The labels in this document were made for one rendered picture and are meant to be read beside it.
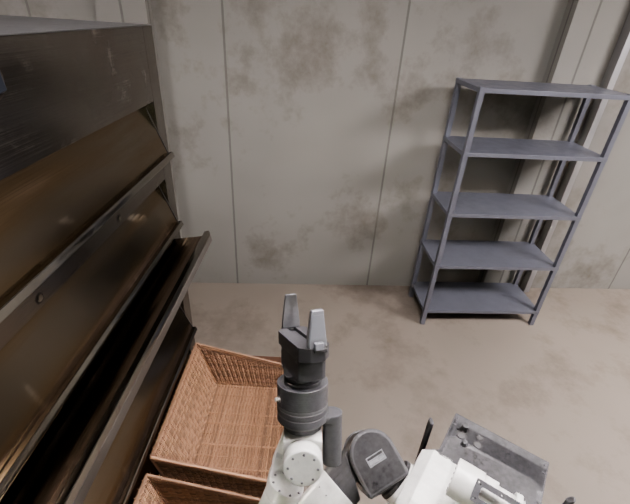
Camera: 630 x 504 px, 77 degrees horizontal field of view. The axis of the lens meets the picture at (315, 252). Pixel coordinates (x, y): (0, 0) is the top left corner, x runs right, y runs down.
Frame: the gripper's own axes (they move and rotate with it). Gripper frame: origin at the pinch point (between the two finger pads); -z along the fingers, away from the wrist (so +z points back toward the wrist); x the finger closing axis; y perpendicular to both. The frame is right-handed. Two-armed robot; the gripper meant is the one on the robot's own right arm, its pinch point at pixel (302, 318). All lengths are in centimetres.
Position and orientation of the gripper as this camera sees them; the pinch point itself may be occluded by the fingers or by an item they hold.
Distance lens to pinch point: 67.8
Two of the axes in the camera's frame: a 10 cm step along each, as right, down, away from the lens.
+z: 0.0, 9.9, 1.4
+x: 4.3, 1.2, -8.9
